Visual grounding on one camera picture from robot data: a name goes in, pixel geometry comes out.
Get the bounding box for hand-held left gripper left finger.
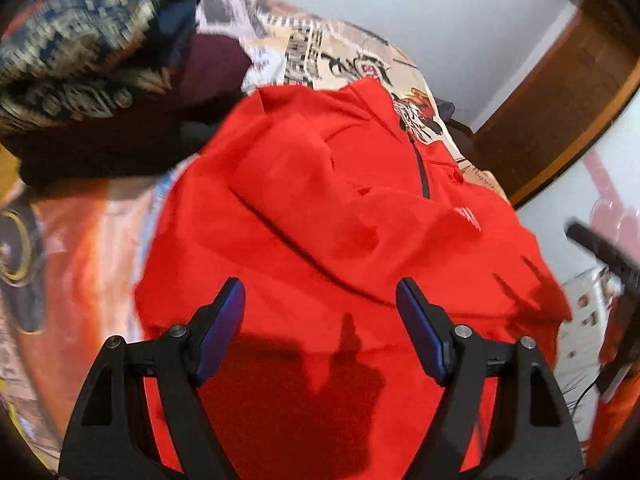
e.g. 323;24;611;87
59;277;246;480

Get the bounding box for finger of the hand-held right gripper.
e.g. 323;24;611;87
565;217;640;293

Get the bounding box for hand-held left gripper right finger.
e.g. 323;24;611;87
395;277;585;480

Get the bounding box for red zip jacket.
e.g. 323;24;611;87
134;77;573;480

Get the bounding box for printed bed sheet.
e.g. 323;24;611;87
0;0;621;466

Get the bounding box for maroon cloth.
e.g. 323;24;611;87
5;34;253;188

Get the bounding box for patterned dark blanket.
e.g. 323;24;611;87
0;0;206;133

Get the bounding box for pink wall decoration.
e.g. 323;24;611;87
581;152;640;243

